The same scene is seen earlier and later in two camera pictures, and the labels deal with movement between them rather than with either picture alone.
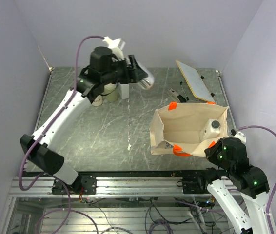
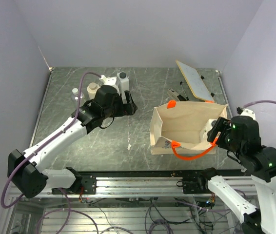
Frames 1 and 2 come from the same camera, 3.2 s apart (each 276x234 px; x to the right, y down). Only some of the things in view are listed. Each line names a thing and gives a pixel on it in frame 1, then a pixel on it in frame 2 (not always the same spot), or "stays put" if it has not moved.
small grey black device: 180,98 stays put
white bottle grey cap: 124,89 stays put
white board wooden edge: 195,82 stays put
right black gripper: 210,151 to 222,125
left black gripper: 135,74 to 128,108
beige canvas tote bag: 188,130 stays put
